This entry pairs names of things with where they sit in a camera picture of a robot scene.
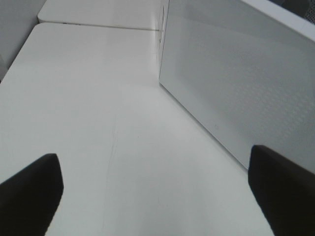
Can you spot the white microwave door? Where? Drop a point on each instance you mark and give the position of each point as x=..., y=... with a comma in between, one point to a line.
x=245, y=69

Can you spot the white microwave oven body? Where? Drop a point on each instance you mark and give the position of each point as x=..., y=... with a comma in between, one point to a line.
x=161, y=29

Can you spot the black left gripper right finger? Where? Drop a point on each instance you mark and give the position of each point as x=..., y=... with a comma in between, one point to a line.
x=284, y=191

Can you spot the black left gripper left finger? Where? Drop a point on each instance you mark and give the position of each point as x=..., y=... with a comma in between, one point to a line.
x=30, y=198

